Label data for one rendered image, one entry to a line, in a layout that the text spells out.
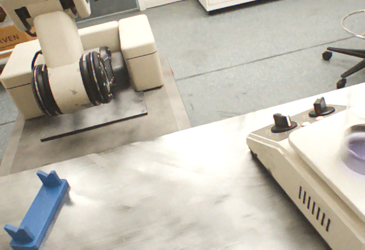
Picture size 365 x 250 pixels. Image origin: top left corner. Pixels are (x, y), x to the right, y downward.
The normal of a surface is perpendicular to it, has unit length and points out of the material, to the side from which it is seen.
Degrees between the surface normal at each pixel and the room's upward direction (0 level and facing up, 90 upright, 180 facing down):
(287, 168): 90
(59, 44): 64
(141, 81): 90
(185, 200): 0
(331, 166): 0
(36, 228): 0
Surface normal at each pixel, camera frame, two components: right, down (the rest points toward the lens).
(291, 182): -0.92, 0.33
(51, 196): -0.15, -0.77
